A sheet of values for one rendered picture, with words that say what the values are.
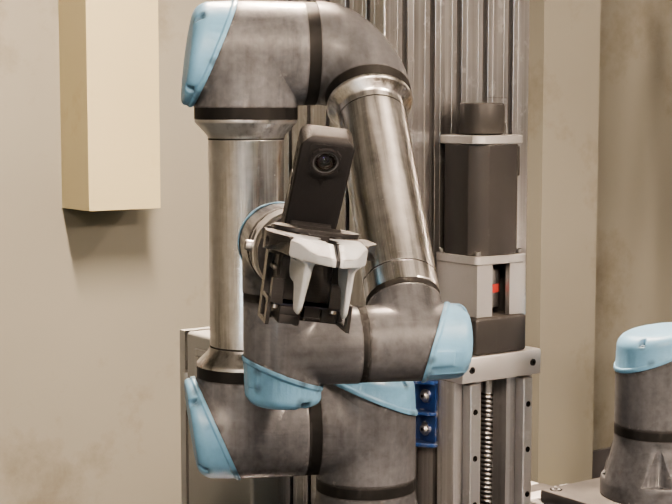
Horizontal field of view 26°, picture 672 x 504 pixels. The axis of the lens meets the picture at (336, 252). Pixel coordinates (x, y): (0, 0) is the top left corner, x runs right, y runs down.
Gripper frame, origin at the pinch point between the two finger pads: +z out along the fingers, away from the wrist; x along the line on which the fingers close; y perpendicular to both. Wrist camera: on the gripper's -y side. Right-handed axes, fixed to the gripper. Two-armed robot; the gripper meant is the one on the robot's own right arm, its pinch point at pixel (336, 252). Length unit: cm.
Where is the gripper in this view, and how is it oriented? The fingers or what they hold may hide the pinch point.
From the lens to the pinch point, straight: 109.5
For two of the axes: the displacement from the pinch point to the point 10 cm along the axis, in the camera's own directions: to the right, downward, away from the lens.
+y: -1.3, 9.9, 0.8
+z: 1.7, 1.0, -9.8
